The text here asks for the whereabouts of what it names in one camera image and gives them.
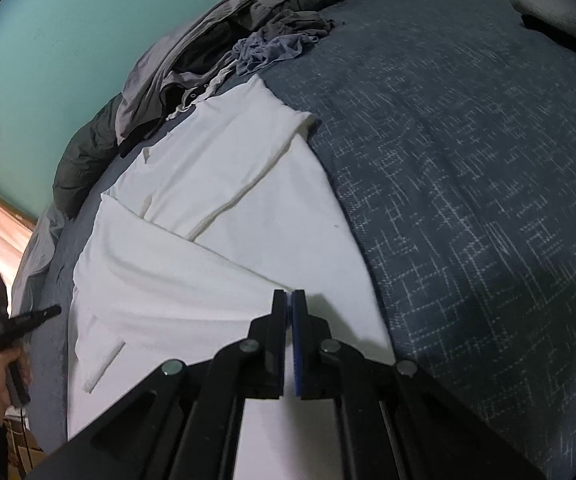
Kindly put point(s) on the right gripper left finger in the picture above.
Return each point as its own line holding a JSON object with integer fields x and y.
{"x": 182, "y": 421}

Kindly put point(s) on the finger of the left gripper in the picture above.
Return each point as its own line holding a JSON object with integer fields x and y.
{"x": 43, "y": 315}

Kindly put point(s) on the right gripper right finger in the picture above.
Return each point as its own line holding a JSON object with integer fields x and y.
{"x": 395, "y": 421}

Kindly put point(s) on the light grey blanket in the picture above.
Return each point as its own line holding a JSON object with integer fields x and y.
{"x": 36, "y": 260}

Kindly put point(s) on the dark grey rolled duvet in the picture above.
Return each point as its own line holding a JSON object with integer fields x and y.
{"x": 95, "y": 145}

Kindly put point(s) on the black and white garment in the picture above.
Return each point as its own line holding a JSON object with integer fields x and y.
{"x": 203, "y": 91}

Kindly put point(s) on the blue-grey crumpled garment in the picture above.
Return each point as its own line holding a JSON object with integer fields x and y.
{"x": 284, "y": 37}

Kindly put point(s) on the grey shirt pile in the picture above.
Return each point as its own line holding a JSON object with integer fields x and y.
{"x": 185, "y": 60}

